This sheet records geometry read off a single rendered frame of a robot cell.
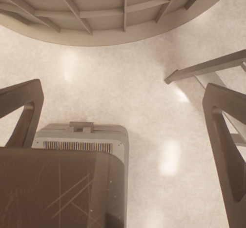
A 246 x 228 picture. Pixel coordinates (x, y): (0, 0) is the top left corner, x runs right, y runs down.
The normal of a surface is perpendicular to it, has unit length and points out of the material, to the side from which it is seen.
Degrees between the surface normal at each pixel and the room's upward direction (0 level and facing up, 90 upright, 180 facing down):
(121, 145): 0
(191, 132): 0
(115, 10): 0
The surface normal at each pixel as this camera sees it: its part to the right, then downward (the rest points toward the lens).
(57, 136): 0.01, -0.61
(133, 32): 0.00, 0.13
